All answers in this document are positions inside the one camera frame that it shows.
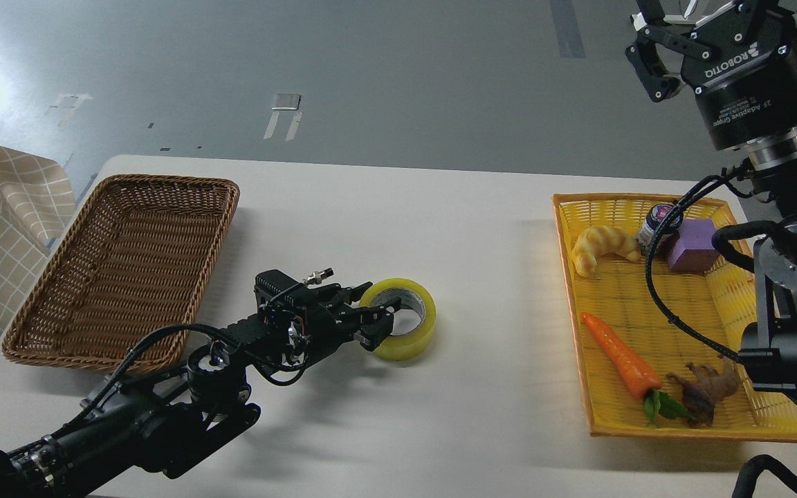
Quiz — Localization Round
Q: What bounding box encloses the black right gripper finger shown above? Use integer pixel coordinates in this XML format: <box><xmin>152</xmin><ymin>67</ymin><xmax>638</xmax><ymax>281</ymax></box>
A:
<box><xmin>738</xmin><ymin>1</ymin><xmax>797</xmax><ymax>28</ymax></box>
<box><xmin>624</xmin><ymin>1</ymin><xmax>714</xmax><ymax>103</ymax></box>

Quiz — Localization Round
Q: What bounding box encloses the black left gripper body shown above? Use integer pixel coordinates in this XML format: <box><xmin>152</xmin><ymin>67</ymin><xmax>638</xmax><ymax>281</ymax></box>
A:
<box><xmin>281</xmin><ymin>284</ymin><xmax>358</xmax><ymax>365</ymax></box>

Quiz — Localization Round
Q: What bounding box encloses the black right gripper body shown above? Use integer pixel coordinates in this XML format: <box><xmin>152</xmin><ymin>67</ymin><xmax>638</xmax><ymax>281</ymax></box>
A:
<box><xmin>681</xmin><ymin>7</ymin><xmax>797</xmax><ymax>150</ymax></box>

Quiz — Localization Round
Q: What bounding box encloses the yellow tape roll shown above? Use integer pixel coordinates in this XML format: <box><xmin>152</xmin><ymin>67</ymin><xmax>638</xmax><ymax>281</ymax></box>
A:
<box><xmin>360</xmin><ymin>278</ymin><xmax>437</xmax><ymax>362</ymax></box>

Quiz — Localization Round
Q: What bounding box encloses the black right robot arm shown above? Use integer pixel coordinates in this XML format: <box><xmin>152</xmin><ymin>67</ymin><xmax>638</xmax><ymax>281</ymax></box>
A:
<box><xmin>625</xmin><ymin>1</ymin><xmax>797</xmax><ymax>497</ymax></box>

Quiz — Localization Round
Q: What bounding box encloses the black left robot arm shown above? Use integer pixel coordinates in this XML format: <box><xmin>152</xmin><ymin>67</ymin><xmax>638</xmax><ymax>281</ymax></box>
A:
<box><xmin>0</xmin><ymin>268</ymin><xmax>403</xmax><ymax>497</ymax></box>

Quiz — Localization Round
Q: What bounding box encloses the brown wicker basket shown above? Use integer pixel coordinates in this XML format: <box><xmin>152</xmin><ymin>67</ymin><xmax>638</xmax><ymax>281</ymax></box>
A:
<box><xmin>2</xmin><ymin>174</ymin><xmax>240</xmax><ymax>372</ymax></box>

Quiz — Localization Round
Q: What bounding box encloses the small jar blue lid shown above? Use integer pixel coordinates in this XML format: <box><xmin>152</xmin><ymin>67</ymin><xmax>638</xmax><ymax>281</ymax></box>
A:
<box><xmin>635</xmin><ymin>203</ymin><xmax>684</xmax><ymax>256</ymax></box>

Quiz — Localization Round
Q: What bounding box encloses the purple block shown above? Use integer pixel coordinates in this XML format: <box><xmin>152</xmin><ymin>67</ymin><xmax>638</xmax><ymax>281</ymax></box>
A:
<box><xmin>666</xmin><ymin>219</ymin><xmax>719</xmax><ymax>273</ymax></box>

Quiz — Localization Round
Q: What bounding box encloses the toy croissant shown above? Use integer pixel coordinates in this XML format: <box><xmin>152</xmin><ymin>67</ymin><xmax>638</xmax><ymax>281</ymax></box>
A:
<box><xmin>571</xmin><ymin>225</ymin><xmax>641</xmax><ymax>277</ymax></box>

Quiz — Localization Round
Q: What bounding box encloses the yellow plastic basket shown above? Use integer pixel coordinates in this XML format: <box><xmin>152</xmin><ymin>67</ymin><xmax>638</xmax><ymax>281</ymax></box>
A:
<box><xmin>551</xmin><ymin>193</ymin><xmax>797</xmax><ymax>443</ymax></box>

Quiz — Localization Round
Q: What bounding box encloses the toy carrot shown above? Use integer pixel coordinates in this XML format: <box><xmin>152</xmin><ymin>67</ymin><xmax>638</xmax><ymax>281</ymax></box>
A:
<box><xmin>581</xmin><ymin>312</ymin><xmax>693</xmax><ymax>425</ymax></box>

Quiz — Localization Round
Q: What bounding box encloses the brown toy animal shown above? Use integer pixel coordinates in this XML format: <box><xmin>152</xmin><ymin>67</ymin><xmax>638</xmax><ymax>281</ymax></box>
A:
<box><xmin>666</xmin><ymin>356</ymin><xmax>741</xmax><ymax>429</ymax></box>

